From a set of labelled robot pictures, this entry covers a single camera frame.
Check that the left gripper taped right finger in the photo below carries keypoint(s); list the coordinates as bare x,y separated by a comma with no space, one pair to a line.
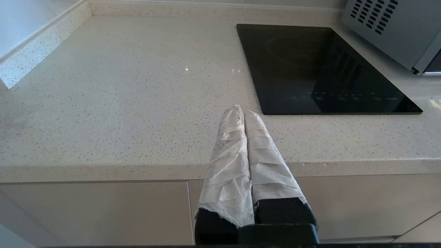
268,168

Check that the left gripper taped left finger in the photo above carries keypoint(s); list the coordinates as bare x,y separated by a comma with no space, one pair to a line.
227,172

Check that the black silver microwave oven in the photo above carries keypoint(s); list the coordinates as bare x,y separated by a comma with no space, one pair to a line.
403,31

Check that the beige cabinet front panel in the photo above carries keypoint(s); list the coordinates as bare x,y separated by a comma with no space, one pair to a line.
96,213
361,203

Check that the black glass induction cooktop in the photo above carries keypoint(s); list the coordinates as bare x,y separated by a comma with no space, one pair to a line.
310,69

